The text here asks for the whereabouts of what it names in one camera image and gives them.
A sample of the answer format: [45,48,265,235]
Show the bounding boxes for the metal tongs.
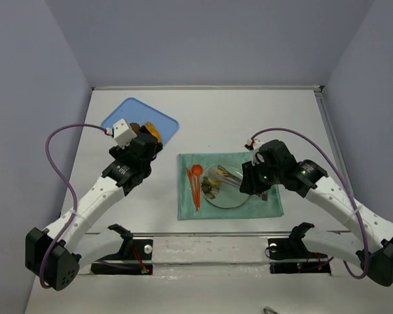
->
[208,166,242,189]

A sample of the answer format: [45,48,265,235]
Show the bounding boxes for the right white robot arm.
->
[240,139,393,287]

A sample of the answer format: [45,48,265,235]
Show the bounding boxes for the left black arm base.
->
[90,224,153,275]

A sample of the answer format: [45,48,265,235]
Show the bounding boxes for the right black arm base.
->
[264,222,331,275]

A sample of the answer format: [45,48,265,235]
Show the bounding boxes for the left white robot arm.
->
[25,133,162,291]

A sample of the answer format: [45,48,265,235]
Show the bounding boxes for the brown chocolate bread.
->
[129,122,141,134]

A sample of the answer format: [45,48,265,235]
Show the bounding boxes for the green floral plate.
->
[200,161,249,209]

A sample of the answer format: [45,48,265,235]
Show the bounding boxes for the blue plastic tray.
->
[100,97,179,144]

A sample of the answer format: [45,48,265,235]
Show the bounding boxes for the orange plastic spoon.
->
[192,164,203,209]

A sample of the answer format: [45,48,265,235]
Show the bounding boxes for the green cloth placemat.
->
[178,152,284,220]

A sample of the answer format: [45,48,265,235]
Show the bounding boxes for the metal object at bottom edge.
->
[263,307,278,314]

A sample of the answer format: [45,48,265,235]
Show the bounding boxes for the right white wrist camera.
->
[244,138,265,166]

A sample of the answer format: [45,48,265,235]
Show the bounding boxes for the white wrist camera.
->
[113,118,137,148]
[244,138,265,166]

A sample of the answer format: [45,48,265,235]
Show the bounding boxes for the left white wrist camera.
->
[113,118,137,148]

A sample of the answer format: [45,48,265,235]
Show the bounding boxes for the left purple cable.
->
[39,122,114,289]

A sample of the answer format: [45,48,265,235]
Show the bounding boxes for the purple cable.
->
[39,122,114,289]
[248,127,370,279]

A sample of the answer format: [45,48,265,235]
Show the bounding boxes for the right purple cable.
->
[248,127,370,279]

